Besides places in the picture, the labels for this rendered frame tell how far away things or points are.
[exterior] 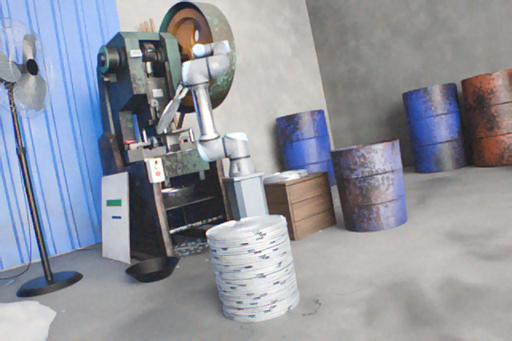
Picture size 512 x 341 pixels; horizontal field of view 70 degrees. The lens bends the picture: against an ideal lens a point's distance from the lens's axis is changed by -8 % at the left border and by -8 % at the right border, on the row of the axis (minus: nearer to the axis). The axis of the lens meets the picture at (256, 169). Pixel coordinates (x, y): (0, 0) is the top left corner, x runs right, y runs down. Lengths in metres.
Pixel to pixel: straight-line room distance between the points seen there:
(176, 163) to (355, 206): 1.12
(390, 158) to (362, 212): 0.34
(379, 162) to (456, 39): 2.90
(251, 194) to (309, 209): 0.49
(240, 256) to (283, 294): 0.21
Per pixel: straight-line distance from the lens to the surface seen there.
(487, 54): 4.78
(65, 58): 3.84
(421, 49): 5.05
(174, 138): 2.60
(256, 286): 1.34
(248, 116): 4.74
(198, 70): 2.02
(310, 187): 2.43
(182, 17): 3.07
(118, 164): 2.83
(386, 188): 2.24
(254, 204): 2.06
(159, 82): 2.74
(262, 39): 5.22
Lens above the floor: 0.57
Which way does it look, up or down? 3 degrees down
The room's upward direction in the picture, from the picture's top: 11 degrees counter-clockwise
